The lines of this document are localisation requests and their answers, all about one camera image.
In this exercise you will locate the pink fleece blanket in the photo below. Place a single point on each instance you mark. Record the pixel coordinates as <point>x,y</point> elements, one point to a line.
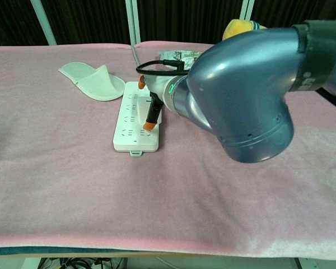
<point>128,196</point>

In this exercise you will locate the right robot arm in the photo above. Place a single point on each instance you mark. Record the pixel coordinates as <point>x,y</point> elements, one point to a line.
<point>240,98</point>

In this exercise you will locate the white snack bag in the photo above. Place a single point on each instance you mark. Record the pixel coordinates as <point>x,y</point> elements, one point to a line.
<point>173,56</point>

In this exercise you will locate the white power strip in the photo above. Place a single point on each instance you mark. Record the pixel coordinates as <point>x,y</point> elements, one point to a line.
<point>128,126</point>

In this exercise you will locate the white disposable slipper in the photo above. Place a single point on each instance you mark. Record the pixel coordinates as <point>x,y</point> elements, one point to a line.
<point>92,81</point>

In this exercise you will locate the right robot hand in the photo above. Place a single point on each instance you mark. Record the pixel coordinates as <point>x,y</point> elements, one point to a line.
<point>158,87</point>

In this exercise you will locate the yellow plush toy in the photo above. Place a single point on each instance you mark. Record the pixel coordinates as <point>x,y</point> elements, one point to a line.
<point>238,28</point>

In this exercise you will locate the white partition post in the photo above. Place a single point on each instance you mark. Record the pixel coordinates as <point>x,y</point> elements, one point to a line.
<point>133,21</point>
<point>247,9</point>
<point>43,22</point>

